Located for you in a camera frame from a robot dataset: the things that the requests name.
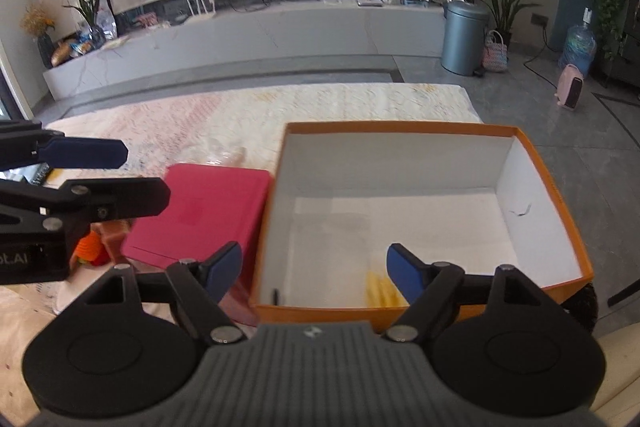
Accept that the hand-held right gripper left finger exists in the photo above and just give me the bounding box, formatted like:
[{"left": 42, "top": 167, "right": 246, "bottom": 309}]
[{"left": 85, "top": 241, "right": 249, "bottom": 348}]

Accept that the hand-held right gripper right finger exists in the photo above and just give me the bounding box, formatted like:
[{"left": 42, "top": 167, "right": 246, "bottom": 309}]
[{"left": 382, "top": 243, "right": 556, "bottom": 345}]

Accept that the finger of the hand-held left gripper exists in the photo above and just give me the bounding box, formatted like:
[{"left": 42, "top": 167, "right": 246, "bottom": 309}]
[
  {"left": 0, "top": 121, "right": 129, "bottom": 172},
  {"left": 0, "top": 177, "right": 172, "bottom": 235}
]

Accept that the orange cardboard box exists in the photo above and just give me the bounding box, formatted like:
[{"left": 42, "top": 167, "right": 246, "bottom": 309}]
[{"left": 248, "top": 121, "right": 596, "bottom": 333}]

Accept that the yellow fuzzy item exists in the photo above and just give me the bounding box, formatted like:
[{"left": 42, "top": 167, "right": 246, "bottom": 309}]
[{"left": 365, "top": 272, "right": 409, "bottom": 309}]

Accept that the orange knitted toy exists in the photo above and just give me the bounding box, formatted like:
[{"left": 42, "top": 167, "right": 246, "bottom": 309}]
[{"left": 70, "top": 219, "right": 132, "bottom": 269}]

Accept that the red box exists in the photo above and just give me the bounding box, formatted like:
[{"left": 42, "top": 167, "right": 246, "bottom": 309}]
[{"left": 120, "top": 163, "right": 273, "bottom": 325}]

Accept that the clear plastic bag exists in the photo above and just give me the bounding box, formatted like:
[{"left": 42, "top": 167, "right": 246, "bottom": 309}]
[{"left": 190, "top": 141, "right": 249, "bottom": 168}]

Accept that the pink lace tablecloth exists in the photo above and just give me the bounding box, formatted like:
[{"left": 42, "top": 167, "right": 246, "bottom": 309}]
[{"left": 0, "top": 83, "right": 483, "bottom": 358}]

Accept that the vase with dried flowers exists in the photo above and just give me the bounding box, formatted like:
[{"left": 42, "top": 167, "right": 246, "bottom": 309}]
[{"left": 20, "top": 4, "right": 56, "bottom": 68}]

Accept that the green plant in glass vase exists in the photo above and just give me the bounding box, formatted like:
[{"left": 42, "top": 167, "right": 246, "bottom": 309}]
[{"left": 62, "top": 0, "right": 118, "bottom": 48}]

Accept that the white router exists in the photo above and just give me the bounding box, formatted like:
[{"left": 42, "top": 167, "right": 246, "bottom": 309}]
[{"left": 184, "top": 0, "right": 219, "bottom": 18}]

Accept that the white TV cabinet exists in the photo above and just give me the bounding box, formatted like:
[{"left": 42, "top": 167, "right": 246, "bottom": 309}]
[{"left": 42, "top": 0, "right": 448, "bottom": 100}]

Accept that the woven handbag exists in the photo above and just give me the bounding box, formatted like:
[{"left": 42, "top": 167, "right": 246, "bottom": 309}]
[{"left": 481, "top": 30, "right": 510, "bottom": 72}]

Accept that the grey-blue trash can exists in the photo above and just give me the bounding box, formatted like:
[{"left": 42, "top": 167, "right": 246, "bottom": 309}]
[{"left": 441, "top": 1, "right": 491, "bottom": 76}]

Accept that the pink space heater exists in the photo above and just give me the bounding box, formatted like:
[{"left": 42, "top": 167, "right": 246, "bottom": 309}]
[{"left": 555, "top": 64, "right": 586, "bottom": 110}]

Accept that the blue water jug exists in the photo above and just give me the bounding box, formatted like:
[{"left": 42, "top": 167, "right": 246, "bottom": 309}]
[{"left": 558, "top": 7, "right": 597, "bottom": 75}]

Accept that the long-leaf potted plant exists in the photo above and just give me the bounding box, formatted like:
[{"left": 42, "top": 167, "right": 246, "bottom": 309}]
[{"left": 467, "top": 0, "right": 553, "bottom": 46}]

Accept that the black floor cable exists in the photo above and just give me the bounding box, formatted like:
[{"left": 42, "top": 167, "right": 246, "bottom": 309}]
[{"left": 522, "top": 37, "right": 562, "bottom": 88}]

